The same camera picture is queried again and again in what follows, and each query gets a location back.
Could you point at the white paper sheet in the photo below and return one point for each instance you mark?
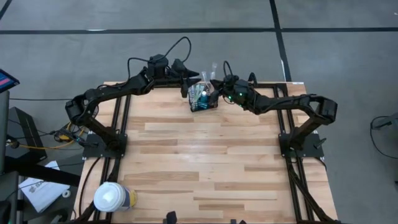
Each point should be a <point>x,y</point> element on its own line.
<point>43,193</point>

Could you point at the paper cup with white lid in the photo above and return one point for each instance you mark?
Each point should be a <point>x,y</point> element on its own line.
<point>110,197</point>

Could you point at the tablet screen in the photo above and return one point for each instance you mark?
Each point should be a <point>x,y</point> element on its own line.
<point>6,81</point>

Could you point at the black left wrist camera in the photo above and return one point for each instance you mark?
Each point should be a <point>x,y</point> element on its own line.
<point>157,65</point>

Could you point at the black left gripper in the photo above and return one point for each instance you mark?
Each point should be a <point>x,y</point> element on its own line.
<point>172,81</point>

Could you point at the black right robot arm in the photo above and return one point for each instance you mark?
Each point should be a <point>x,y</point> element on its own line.
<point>286,101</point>

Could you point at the green toothbrush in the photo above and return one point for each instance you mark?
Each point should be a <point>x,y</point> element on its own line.
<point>193,95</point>

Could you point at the black aluminium table frame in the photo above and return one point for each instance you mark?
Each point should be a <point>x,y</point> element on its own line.
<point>267,85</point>

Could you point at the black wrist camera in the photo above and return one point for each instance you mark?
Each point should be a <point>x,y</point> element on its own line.
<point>231,81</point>
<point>157,65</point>

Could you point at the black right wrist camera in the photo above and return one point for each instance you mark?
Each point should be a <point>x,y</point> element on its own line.
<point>231,81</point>

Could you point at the red orange toothbrush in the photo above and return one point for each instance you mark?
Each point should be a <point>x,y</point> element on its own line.
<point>204,77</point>

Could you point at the white tape roll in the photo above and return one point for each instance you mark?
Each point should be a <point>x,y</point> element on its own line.
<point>63,194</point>

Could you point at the blue toothbrush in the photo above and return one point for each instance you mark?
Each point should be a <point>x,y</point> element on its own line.
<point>199,92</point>

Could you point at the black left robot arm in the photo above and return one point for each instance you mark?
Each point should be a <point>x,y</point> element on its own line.
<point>102,93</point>

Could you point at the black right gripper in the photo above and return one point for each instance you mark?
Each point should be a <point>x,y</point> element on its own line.
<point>244,95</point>

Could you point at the black stand leg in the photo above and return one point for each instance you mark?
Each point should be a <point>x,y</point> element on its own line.
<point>46,174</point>

